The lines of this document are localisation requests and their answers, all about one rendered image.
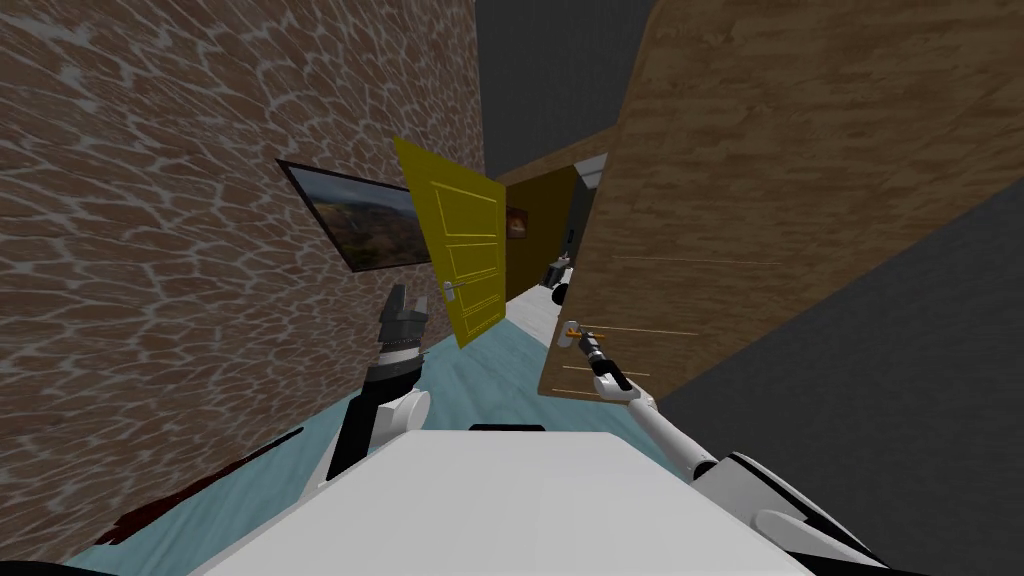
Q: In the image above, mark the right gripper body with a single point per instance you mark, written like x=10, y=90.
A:
x=598, y=358

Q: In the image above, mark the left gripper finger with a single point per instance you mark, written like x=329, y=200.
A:
x=420, y=310
x=396, y=300

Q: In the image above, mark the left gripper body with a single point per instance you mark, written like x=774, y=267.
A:
x=402, y=330

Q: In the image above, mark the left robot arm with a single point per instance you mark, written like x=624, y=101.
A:
x=376, y=408

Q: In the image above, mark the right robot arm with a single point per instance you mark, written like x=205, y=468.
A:
x=720, y=472

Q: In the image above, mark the yellow panelled door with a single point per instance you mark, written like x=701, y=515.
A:
x=468, y=240

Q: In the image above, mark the black framed landscape picture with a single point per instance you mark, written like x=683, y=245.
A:
x=360, y=220

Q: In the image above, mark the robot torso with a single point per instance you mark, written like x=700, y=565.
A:
x=512, y=512

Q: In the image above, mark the brown wooden door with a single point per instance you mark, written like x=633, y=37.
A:
x=768, y=192

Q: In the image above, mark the small orange wall picture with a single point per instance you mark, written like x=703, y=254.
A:
x=517, y=222

